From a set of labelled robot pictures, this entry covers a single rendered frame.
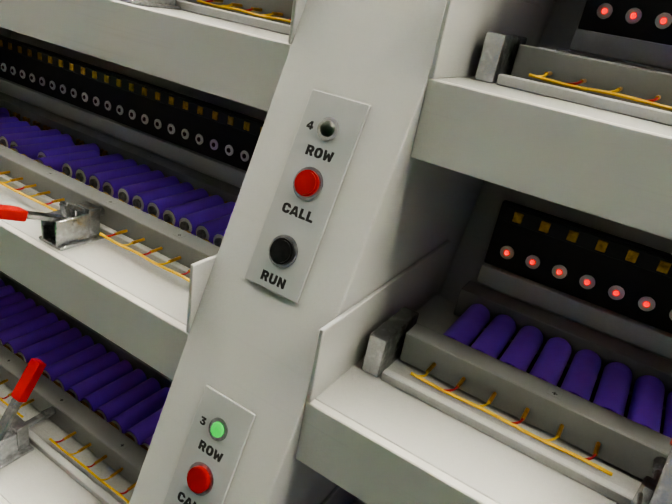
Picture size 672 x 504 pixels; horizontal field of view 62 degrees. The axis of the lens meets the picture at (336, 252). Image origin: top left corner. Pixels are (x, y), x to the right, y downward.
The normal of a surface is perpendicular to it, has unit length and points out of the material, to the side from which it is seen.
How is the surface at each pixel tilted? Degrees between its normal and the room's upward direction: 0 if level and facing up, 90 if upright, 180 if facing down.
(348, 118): 90
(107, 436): 21
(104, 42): 111
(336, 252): 90
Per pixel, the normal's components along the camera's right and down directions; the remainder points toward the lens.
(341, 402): 0.17, -0.90
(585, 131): -0.53, 0.27
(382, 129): -0.43, -0.07
